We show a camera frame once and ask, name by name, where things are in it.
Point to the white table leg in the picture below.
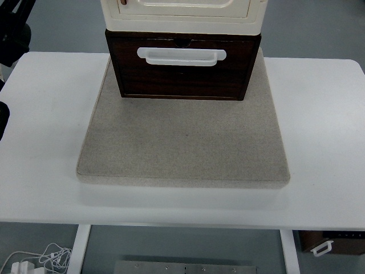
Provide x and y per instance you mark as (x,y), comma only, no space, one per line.
(79,249)
(289,252)

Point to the beige felt mat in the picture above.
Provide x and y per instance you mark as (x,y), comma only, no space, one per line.
(185,143)

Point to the white right table leg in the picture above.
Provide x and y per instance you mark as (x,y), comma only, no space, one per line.
(289,252)

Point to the cream upper cabinet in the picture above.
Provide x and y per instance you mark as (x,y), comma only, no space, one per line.
(185,17)

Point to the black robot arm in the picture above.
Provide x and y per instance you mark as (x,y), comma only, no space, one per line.
(15,32)

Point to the white handle on floor box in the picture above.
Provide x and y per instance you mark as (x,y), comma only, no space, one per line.
(322,249)

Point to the white power adapter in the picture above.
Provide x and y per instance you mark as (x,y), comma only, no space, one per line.
(24,267)

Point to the dark wooden drawer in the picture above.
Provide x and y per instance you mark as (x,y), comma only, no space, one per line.
(227,79)

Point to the white left table leg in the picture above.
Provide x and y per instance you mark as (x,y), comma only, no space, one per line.
(79,249)

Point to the brown box on floor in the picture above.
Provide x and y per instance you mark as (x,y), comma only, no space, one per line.
(345,242)

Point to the white drawer handle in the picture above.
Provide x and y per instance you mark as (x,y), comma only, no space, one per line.
(181,57)

